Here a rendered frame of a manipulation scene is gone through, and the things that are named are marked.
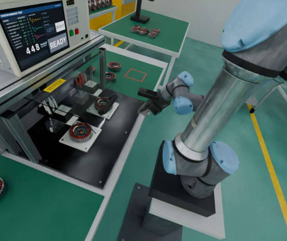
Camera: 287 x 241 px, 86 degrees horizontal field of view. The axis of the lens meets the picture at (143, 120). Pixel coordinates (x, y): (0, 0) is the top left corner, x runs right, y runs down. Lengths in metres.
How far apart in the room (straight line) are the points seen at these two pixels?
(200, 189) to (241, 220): 1.22
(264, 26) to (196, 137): 0.28
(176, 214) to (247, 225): 1.21
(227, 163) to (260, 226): 1.45
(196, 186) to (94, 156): 0.47
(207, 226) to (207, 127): 0.49
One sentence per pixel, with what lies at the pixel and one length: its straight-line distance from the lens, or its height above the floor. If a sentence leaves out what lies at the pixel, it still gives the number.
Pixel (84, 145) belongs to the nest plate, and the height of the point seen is 0.78.
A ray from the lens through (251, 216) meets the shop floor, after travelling 1.97.
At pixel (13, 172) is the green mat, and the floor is 0.75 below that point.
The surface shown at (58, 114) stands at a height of 0.92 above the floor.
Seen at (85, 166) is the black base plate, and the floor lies 0.77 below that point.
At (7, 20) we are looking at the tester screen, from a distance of 0.61.
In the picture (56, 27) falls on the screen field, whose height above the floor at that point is 1.22.
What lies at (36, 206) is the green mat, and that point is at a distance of 0.77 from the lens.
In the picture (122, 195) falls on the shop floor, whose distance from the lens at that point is 1.52.
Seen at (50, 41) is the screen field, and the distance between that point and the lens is 0.73.
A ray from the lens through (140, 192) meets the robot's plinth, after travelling 1.53.
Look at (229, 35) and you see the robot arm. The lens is 0.37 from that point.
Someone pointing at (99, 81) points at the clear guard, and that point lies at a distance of 0.70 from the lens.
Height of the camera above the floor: 1.45
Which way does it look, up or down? 45 degrees down
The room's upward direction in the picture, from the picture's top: 15 degrees clockwise
